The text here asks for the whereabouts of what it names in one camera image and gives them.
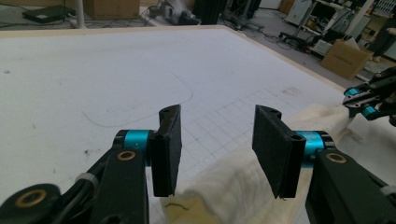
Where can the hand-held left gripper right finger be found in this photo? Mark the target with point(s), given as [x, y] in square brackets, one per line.
[277, 155]

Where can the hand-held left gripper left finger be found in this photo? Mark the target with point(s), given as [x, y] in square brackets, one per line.
[166, 161]

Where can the cream egg print cloth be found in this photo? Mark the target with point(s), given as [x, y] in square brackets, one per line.
[236, 189]

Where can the cardboard box with white paper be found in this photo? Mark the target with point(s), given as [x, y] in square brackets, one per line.
[345, 59]

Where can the white equipment cart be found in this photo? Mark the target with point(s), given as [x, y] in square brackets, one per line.
[300, 11]

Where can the grey machine on floor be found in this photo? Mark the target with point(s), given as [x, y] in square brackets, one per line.
[174, 12]

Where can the black metal column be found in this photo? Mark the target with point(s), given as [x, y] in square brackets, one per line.
[210, 11]

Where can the flat black device on floor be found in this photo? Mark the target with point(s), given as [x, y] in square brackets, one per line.
[48, 14]

